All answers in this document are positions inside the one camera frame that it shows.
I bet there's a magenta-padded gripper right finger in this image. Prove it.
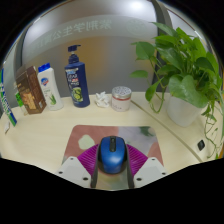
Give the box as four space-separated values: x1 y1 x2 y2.
124 143 168 189

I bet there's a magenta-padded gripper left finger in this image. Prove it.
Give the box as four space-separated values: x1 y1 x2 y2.
54 143 100 189

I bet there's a blue computer mouse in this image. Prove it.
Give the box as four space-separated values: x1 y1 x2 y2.
96 135 128 175

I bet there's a pink and green mouse pad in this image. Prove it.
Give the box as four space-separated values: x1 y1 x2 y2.
61 124 165 190

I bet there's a black desk grommet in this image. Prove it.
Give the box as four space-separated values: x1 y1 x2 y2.
197 139 206 151

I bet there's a crumpled white tissue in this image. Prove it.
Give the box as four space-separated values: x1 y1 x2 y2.
94 91 111 109

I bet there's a small white jar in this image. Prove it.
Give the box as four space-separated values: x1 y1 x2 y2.
110 86 132 113

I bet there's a white bottle blue cap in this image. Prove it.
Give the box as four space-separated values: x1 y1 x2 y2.
36 62 65 112

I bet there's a dark blue pump bottle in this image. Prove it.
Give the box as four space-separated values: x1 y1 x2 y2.
64 44 91 109

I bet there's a brown cardboard box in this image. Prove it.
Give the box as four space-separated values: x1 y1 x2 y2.
15 65 48 116

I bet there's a white green shuttlecock tube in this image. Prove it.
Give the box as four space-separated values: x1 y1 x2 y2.
0 68 18 128

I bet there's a green potted plant white pot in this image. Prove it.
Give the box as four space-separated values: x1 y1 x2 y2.
129 21 224 160

